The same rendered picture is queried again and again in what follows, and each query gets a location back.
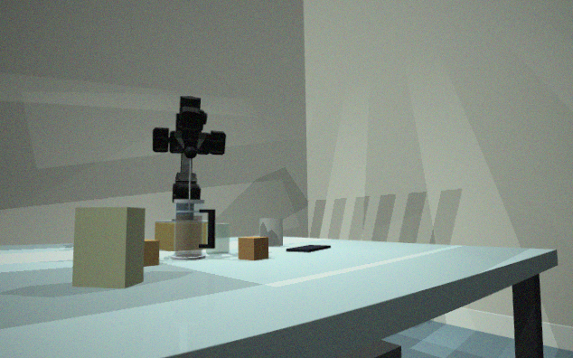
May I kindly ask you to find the french press coffee maker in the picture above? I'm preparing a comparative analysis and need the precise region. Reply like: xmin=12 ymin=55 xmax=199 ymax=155
xmin=171 ymin=146 xmax=215 ymax=260

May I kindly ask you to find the olive green box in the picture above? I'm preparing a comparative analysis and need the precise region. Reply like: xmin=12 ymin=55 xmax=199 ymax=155
xmin=72 ymin=207 xmax=146 ymax=288

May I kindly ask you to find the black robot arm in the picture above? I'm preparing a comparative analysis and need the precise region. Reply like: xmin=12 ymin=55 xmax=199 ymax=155
xmin=172 ymin=96 xmax=208 ymax=203

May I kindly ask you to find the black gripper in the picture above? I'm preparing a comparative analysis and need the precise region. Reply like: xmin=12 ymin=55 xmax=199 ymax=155
xmin=153 ymin=127 xmax=226 ymax=155

